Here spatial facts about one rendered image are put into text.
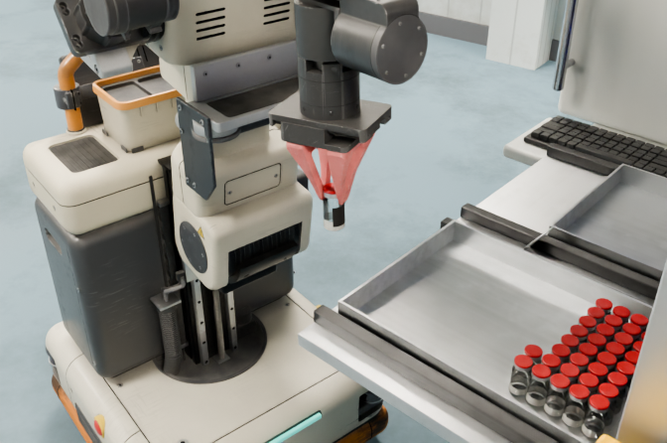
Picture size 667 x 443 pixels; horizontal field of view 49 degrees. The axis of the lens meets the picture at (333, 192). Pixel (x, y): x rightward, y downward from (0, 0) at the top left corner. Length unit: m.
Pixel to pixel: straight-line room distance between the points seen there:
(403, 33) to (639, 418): 0.37
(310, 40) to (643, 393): 0.40
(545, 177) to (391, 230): 1.46
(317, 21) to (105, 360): 1.22
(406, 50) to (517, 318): 0.49
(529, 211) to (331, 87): 0.63
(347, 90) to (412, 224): 2.12
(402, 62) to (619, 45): 1.11
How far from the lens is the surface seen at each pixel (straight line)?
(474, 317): 0.99
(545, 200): 1.27
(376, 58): 0.58
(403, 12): 0.59
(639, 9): 1.65
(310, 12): 0.64
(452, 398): 0.87
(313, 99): 0.67
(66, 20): 1.13
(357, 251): 2.62
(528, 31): 4.27
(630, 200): 1.31
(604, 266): 1.10
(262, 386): 1.73
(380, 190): 2.98
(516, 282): 1.06
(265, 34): 1.25
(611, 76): 1.70
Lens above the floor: 1.51
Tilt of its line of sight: 31 degrees down
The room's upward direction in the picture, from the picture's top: straight up
